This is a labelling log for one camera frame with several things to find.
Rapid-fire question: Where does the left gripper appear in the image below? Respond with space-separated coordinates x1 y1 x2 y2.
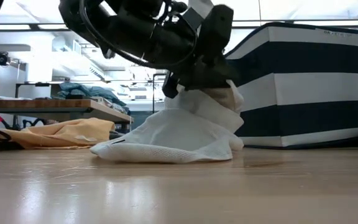
118 4 239 91

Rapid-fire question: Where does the white cloth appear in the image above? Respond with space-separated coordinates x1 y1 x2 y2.
89 79 245 165

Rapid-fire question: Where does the yellow towel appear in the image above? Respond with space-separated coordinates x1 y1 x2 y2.
0 117 116 150

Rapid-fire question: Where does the navy white striped fabric bin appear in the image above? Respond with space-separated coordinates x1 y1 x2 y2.
225 21 358 150

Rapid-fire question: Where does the blue grey clothes pile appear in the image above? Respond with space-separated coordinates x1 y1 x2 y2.
57 81 130 114

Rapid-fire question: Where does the small dark round knob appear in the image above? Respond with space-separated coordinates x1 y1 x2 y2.
0 51 11 67

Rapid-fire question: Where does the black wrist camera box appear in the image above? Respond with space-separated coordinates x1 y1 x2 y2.
162 72 180 99

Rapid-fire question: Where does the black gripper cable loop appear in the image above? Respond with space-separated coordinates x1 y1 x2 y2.
78 0 198 70

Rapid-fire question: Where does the white ceiling vent duct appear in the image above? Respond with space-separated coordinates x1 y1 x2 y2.
51 36 107 82

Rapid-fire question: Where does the wooden workbench grey frame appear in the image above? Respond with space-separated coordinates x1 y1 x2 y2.
0 98 135 134

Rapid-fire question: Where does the black background table frame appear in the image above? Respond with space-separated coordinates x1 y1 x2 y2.
14 81 105 100

